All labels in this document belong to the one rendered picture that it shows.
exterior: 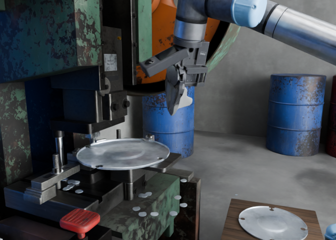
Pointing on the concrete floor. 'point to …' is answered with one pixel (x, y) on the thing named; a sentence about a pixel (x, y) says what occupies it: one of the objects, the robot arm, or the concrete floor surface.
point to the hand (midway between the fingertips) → (169, 111)
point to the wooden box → (310, 220)
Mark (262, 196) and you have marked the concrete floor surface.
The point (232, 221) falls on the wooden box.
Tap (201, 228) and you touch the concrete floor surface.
